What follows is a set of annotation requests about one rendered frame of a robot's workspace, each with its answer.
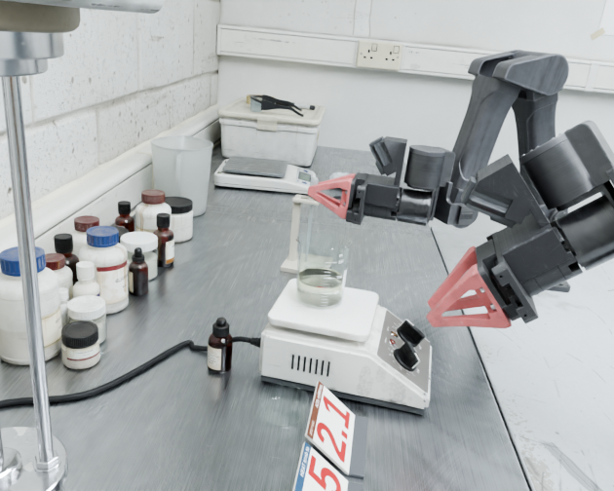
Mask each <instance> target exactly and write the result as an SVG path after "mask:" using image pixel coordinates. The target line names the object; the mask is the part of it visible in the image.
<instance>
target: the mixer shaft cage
mask: <svg viewBox="0 0 614 491"><path fill-rule="evenodd" d="M1 84H2V93H3V102H4V112H5V122H6V132H7V141H8V151H9V161H10V171H11V180H12V190H13V200H14V209H15V219H16V228H17V238H18V248H19V266H20V276H21V286H22V296H23V306H24V314H25V324H26V334H27V344H28V353H29V363H30V373H31V383H32V393H33V402H34V412H35V422H36V429H34V428H27V427H12V428H4V429H0V491H65V489H64V487H63V486H62V485H63V483H64V481H65V480H66V477H67V473H68V460H67V452H66V449H65V446H64V445H63V443H62V442H61V441H60V440H59V439H58V438H57V437H56V436H55V435H53V434H52V427H51V416H50V405H49V394H48V383H47V372H46V362H45V350H44V339H43V328H42V318H41V307H40V295H39V284H38V274H37V263H36V251H35V241H34V230H33V219H32V208H31V197H30V186H29V175H28V164H27V153H26V142H25V131H24V120H23V110H22V98H21V87H20V76H18V77H1Z"/></svg>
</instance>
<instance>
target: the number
mask: <svg viewBox="0 0 614 491"><path fill-rule="evenodd" d="M343 481H344V479H343V478H342V477H341V476H340V475H339V474H338V473H337V472H336V471H335V470H334V469H332V468H331V467H330V466H329V465H328V464H327V463H326V462H325V461H324V460H323V459H322V458H321V457H320V456H318V455H317V454H316V453H315V452H314V451H313V450H312V449H311V452H310V456H309V461H308V466H307V471H306V475H305V480H304V485H303V490H302V491H342V490H343Z"/></svg>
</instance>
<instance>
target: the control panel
mask: <svg viewBox="0 0 614 491"><path fill-rule="evenodd" d="M402 323H403V322H402V321H401V320H399V319H398V318H397V317H395V316H394V315H393V314H391V313H390V312H389V311H388V310H387V311H386V314H385V319H384V323H383V327H382V332H381V337H380V341H379V346H378V351H377V355H378V356H379V357H380V358H381V359H383V360H384V361H385V362H387V363H388V364H389V365H391V366H392V367H393V368H395V369H396V370H397V371H399V372H400V374H402V375H403V376H404V377H406V378H407V379H408V380H410V381H411V382H412V383H413V384H415V385H416V386H417V387H419V388H420V389H421V390H423V391H424V392H425V393H428V384H429V362H430V342H429V341H427V340H426V339H425V338H424V339H423V340H422V341H421V342H420V343H419V344H418V345H417V346H416V347H413V348H414V350H415V351H416V353H417V355H418V357H419V358H420V362H419V363H418V364H417V365H416V369H415V370H414V371H408V370H406V369H404V368H403V367H402V366H401V365H400V364H399V363H398V362H397V361H396V359H395V357H394V351H395V350H396V349H399V348H400V347H401V346H402V345H403V344H404V343H405V342H404V341H403V340H402V338H401V337H400V336H399V334H398V332H397V329H398V328H399V327H400V325H401V324H402ZM392 331H395V332H396V333H397V336H394V335H393V334H392ZM390 339H393V340H394V341H395V342H396V344H395V345H394V344H393V343H391V341H390Z"/></svg>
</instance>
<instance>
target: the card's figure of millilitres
mask: <svg viewBox="0 0 614 491"><path fill-rule="evenodd" d="M351 415H352V413H351V412H350V411H349V410H348V409H347V408H346V407H345V406H344V405H343V404H342V403H341V402H340V401H339V400H337V399H336V398H335V397H334V396H333V395H332V394H331V393H330V392H329V391H328V390H327V389H326V388H325V387H324V389H323V394H322V399H321V404H320V409H319V414H318V419H317V424H316V429H315V433H314V439H315V440H316V441H317V442H318V443H319V444H320V445H321V446H322V447H324V448H325V449H326V450H327V451H328V452H329V453H330V454H331V455H332V456H333V457H334V458H335V459H336V460H337V461H339V462H340V463H341V464H342V465H343V466H344V467H346V458H347V449H348V441H349V432H350V424H351Z"/></svg>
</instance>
